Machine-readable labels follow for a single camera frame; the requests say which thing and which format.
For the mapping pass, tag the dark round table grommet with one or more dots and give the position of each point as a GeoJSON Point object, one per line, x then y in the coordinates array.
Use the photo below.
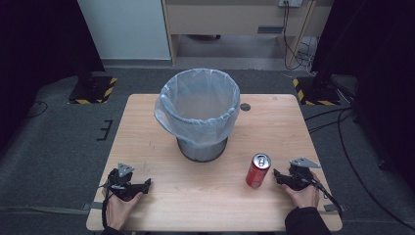
{"type": "Point", "coordinates": [245, 106]}

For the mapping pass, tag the grey table bracket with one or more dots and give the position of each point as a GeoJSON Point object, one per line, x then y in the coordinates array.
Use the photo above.
{"type": "Point", "coordinates": [334, 207]}
{"type": "Point", "coordinates": [93, 206]}

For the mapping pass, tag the grey metal trash bin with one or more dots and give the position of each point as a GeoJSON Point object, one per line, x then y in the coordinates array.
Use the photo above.
{"type": "Point", "coordinates": [202, 151]}

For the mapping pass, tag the grey wall socket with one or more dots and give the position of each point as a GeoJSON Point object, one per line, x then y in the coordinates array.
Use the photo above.
{"type": "Point", "coordinates": [290, 3]}

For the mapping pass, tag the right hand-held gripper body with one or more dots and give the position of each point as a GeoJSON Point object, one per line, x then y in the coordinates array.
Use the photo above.
{"type": "Point", "coordinates": [298, 178]}

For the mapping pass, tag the translucent plastic bin liner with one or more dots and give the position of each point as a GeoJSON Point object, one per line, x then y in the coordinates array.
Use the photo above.
{"type": "Point", "coordinates": [199, 104]}

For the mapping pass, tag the red drink can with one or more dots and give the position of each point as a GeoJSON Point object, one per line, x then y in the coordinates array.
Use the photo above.
{"type": "Point", "coordinates": [257, 173]}

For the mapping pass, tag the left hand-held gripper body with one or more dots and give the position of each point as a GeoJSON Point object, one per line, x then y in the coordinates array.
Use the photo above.
{"type": "Point", "coordinates": [121, 187]}

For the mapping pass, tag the black striped stand base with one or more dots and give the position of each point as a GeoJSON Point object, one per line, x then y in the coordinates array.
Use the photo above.
{"type": "Point", "coordinates": [318, 93]}
{"type": "Point", "coordinates": [91, 89]}

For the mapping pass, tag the black curtain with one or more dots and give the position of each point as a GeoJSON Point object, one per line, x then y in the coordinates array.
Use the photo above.
{"type": "Point", "coordinates": [378, 65]}
{"type": "Point", "coordinates": [42, 49]}

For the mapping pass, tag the person's right hand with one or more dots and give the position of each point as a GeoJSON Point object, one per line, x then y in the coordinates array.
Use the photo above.
{"type": "Point", "coordinates": [305, 197]}

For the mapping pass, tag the person's left hand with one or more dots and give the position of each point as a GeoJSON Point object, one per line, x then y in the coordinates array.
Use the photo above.
{"type": "Point", "coordinates": [118, 210]}

